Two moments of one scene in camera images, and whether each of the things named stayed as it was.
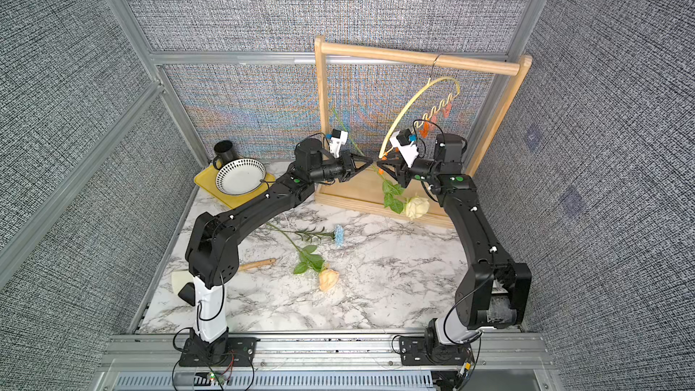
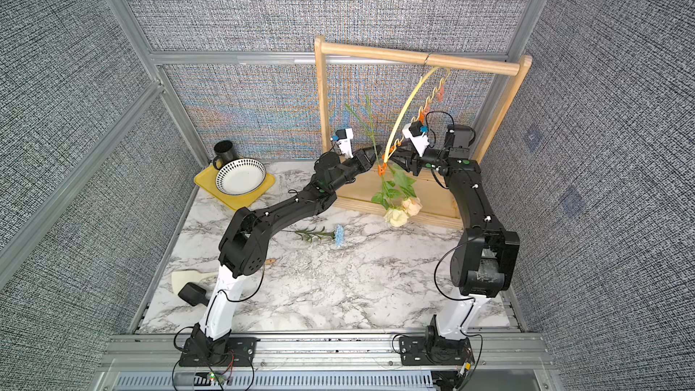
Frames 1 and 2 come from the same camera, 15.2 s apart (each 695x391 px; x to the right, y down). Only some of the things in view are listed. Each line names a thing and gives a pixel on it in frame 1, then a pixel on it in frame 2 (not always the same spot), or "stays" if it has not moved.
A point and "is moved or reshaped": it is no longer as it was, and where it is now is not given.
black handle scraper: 184,285 stays
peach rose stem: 328,278 → 396,188
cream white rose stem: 414,206 is moved or reshaped
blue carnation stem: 337,234 stays
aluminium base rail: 505,360 stays
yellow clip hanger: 409,101 is moved or reshaped
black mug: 224,153 stays
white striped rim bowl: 241,176 stays
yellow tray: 206,178 stays
